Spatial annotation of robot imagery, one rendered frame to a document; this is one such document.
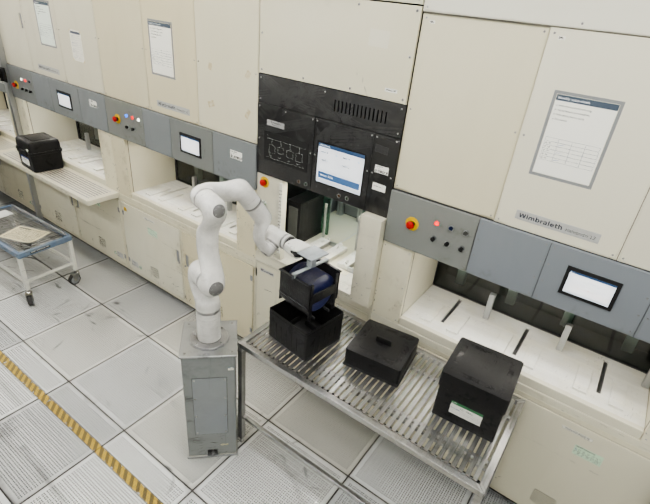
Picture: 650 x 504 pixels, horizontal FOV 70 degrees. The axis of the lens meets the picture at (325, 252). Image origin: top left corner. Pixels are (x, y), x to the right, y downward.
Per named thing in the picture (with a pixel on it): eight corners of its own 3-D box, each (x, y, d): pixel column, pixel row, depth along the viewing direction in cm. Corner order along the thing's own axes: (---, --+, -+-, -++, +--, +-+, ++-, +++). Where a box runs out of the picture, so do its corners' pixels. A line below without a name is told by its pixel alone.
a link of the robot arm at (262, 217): (240, 223, 210) (272, 261, 232) (263, 198, 214) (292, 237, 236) (229, 217, 215) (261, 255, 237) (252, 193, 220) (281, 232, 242)
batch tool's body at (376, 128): (249, 355, 337) (251, 73, 241) (324, 299, 406) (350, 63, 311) (349, 418, 295) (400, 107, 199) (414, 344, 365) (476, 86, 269)
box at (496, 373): (429, 412, 207) (441, 371, 194) (449, 375, 228) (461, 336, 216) (493, 444, 195) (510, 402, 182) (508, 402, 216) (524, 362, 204)
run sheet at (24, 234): (-4, 237, 361) (-5, 235, 360) (20, 225, 382) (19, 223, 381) (30, 244, 356) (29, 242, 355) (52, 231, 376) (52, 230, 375)
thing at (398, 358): (341, 363, 229) (344, 343, 223) (366, 332, 252) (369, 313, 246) (397, 388, 218) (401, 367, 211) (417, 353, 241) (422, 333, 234)
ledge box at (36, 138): (17, 164, 404) (10, 135, 391) (51, 158, 423) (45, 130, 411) (33, 174, 388) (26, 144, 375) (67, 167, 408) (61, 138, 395)
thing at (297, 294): (309, 289, 249) (315, 237, 234) (337, 306, 237) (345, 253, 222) (275, 305, 233) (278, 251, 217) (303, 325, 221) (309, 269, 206)
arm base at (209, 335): (188, 351, 227) (186, 321, 218) (191, 326, 243) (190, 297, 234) (228, 349, 231) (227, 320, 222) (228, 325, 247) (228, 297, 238)
